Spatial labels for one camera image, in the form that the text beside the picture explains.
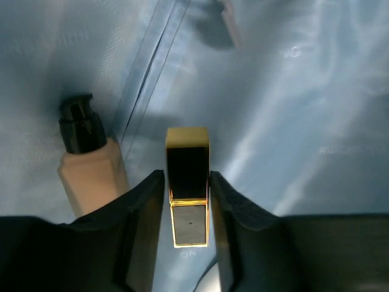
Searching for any light blue hard-shell suitcase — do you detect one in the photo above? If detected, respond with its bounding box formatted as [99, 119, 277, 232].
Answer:
[1, 1, 388, 291]

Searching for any black and gold lipstick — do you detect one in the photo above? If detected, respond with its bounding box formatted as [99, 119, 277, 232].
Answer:
[165, 127, 210, 248]

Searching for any foundation bottle with black pump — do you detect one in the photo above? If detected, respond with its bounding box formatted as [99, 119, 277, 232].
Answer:
[58, 94, 130, 218]

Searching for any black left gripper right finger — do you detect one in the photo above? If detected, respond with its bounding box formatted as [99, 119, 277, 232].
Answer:
[210, 172, 388, 291]

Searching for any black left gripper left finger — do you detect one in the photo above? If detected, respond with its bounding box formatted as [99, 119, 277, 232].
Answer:
[1, 170, 165, 291]

